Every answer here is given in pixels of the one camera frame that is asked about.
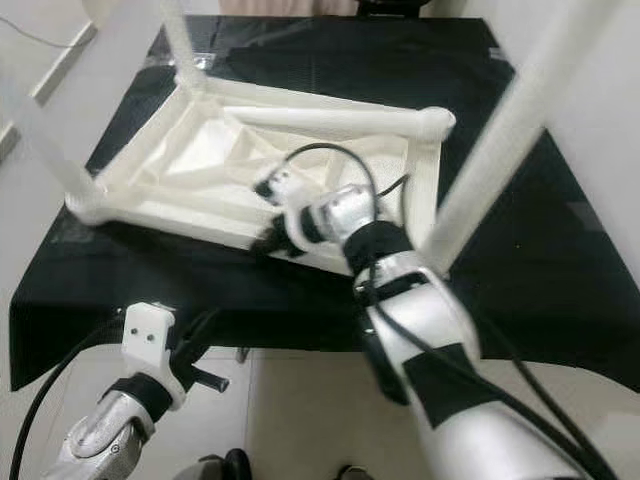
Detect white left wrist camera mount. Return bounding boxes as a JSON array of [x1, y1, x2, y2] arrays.
[[122, 303, 187, 410]]

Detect black wooden stool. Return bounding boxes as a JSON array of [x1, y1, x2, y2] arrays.
[[355, 0, 437, 20]]

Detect white plastic table top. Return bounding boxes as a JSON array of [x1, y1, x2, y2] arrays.
[[65, 70, 457, 277]]

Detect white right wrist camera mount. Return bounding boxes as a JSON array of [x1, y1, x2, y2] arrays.
[[260, 168, 327, 257]]

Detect black tablecloth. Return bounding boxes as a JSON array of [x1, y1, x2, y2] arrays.
[[8, 15, 640, 391]]

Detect beige fringed cloth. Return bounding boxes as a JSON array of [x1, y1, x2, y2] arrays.
[[220, 0, 362, 17]]

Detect black wall cable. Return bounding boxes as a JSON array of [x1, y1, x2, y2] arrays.
[[0, 15, 97, 52]]

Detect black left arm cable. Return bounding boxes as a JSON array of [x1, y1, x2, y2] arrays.
[[10, 320, 126, 480]]

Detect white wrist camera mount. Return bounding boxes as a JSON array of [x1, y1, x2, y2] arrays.
[[260, 168, 327, 257], [122, 303, 187, 410]]

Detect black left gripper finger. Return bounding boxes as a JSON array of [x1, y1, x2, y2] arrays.
[[175, 310, 221, 353]]

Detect white plastic table leg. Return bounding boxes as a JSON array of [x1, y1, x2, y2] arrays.
[[230, 104, 457, 142], [0, 70, 107, 224], [160, 0, 212, 92], [420, 0, 627, 277]]

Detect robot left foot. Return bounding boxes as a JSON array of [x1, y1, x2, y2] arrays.
[[175, 448, 252, 480]]

